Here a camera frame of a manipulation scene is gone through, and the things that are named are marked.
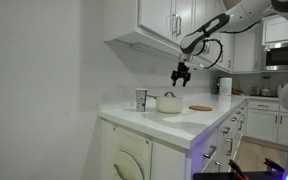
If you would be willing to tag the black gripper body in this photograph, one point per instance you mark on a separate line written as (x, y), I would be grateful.
(182, 70)

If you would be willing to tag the cream pot lid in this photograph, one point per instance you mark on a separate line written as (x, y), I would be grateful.
(160, 97)

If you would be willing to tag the white drawer with wooden sides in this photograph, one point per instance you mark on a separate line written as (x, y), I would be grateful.
(220, 131)

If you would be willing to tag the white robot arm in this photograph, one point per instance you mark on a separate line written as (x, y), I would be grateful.
(244, 15)

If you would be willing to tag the cream cooking pot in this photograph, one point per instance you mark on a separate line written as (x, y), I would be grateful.
(169, 106)

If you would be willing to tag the round cork mat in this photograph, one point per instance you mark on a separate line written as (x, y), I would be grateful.
(200, 108)

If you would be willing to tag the white drawer front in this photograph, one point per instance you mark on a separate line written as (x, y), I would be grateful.
(252, 106)
(197, 150)

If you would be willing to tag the white round door appliance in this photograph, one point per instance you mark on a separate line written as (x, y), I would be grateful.
(130, 143)

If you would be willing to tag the patterned paper cup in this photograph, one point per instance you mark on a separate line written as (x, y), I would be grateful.
(141, 100)

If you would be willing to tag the white cylindrical canister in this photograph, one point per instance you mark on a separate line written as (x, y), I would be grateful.
(225, 86)

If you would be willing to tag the brown wicker basket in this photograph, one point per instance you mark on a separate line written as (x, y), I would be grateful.
(238, 92)

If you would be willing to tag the metal toaster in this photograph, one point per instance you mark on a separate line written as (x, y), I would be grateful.
(255, 91)

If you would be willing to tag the countertop blender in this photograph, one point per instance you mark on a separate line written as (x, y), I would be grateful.
(266, 90)

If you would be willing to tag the steel built-in microwave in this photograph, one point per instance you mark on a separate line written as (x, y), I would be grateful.
(282, 55)

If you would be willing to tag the black cart table top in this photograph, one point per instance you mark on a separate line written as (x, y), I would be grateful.
(217, 176)

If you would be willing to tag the orange black bar clamp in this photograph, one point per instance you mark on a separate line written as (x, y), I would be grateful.
(272, 165)
(235, 168)

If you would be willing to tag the white corner wall cabinet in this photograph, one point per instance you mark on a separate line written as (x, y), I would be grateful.
(247, 50)

